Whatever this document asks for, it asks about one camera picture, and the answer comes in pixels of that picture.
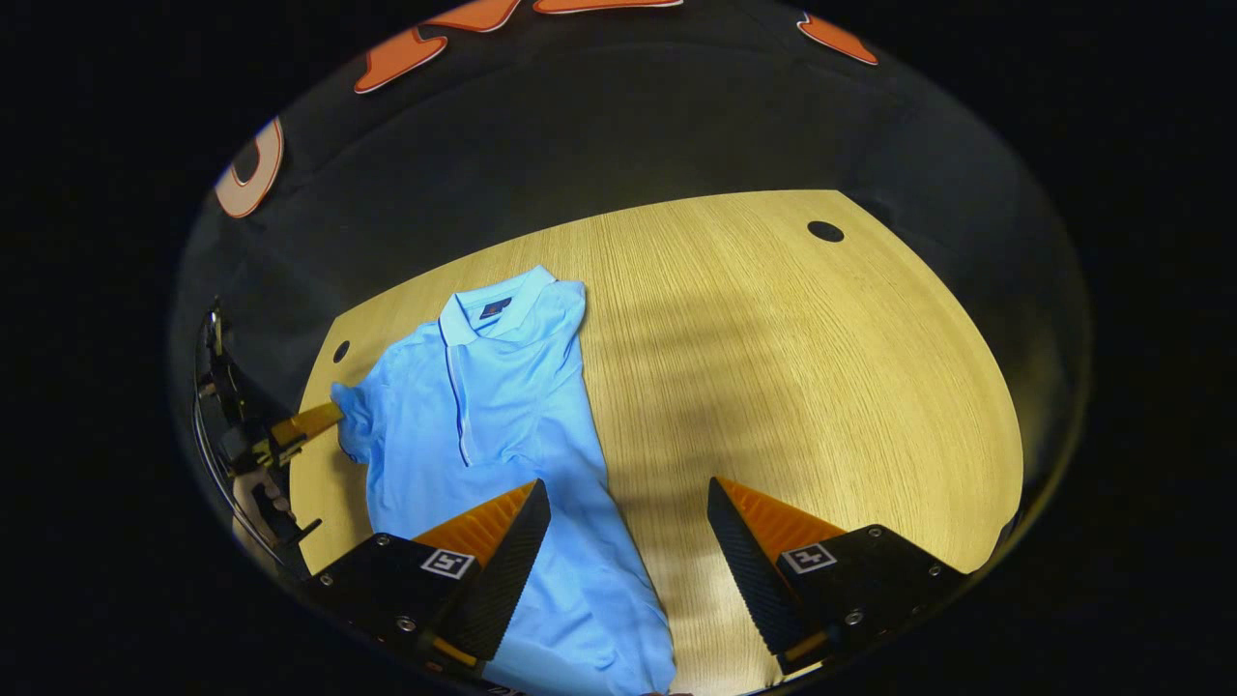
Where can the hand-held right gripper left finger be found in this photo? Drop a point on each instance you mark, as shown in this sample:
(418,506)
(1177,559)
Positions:
(512,565)

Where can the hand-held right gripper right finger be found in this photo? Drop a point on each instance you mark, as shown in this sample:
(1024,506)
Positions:
(749,565)

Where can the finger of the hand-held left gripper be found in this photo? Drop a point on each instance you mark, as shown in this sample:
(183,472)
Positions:
(307,421)

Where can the light blue T-shirt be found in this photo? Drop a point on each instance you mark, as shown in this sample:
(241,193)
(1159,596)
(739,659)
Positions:
(503,406)

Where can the round black table grommet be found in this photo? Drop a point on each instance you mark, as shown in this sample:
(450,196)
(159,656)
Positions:
(825,231)
(341,351)

